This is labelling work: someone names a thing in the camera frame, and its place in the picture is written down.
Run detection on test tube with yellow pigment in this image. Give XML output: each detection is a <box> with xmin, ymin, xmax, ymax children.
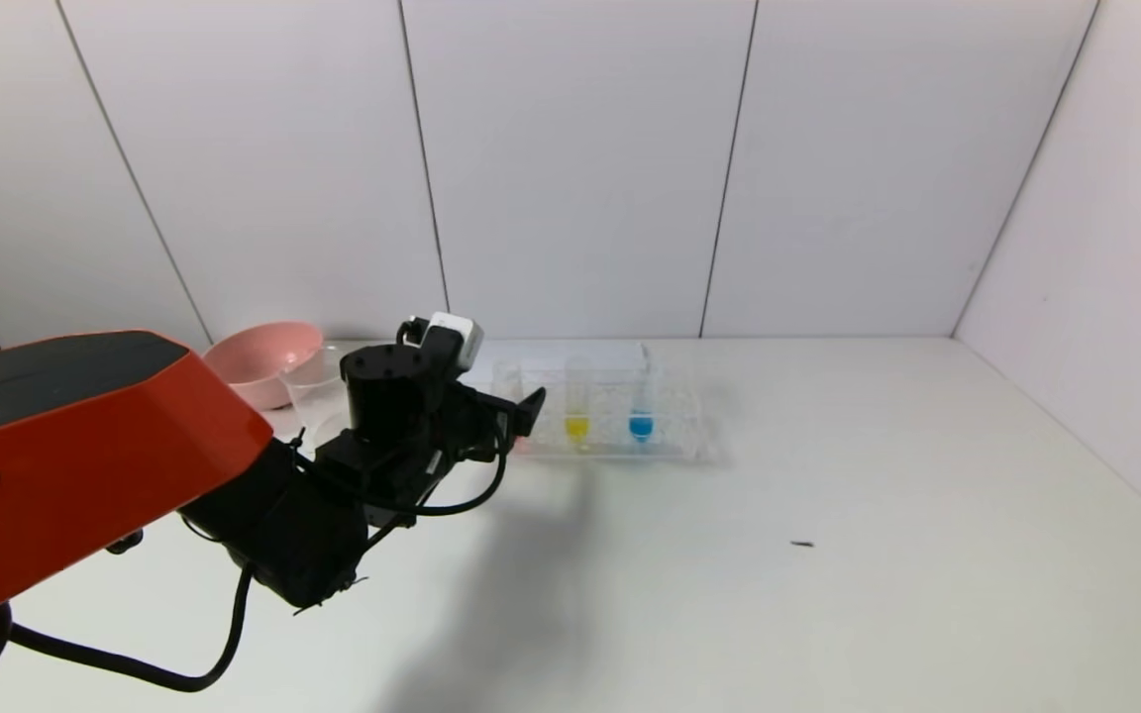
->
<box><xmin>565</xmin><ymin>358</ymin><xmax>593</xmax><ymax>445</ymax></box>

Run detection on test tube with blue pigment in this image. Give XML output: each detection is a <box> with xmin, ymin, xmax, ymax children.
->
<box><xmin>628</xmin><ymin>355</ymin><xmax>658</xmax><ymax>444</ymax></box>

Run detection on clear acrylic test tube rack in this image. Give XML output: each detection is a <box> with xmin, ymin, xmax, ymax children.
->
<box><xmin>491</xmin><ymin>358</ymin><xmax>705</xmax><ymax>464</ymax></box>

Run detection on clear glass beaker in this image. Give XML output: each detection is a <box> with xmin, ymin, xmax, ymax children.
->
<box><xmin>280</xmin><ymin>345</ymin><xmax>363</xmax><ymax>447</ymax></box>

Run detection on white paper sheet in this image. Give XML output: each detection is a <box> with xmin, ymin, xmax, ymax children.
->
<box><xmin>460</xmin><ymin>342</ymin><xmax>651</xmax><ymax>385</ymax></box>

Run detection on pink plastic bowl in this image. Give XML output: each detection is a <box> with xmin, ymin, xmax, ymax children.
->
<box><xmin>204</xmin><ymin>321</ymin><xmax>326</xmax><ymax>411</ymax></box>

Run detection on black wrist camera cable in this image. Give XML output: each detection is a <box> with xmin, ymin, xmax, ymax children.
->
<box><xmin>293</xmin><ymin>421</ymin><xmax>512</xmax><ymax>518</ymax></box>

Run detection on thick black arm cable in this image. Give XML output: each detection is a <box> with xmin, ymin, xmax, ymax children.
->
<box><xmin>8</xmin><ymin>562</ymin><xmax>257</xmax><ymax>693</ymax></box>

